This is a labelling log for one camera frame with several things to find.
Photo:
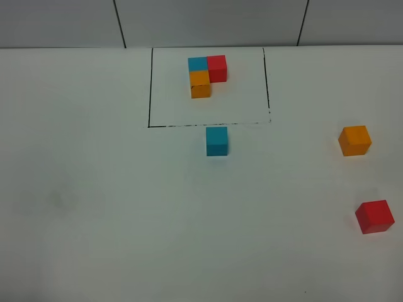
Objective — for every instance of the red template block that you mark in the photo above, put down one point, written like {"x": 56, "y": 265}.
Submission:
{"x": 217, "y": 68}

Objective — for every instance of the blue template block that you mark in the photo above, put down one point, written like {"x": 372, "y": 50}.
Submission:
{"x": 197, "y": 64}

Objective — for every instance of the orange template block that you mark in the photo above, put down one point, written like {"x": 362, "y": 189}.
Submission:
{"x": 200, "y": 84}

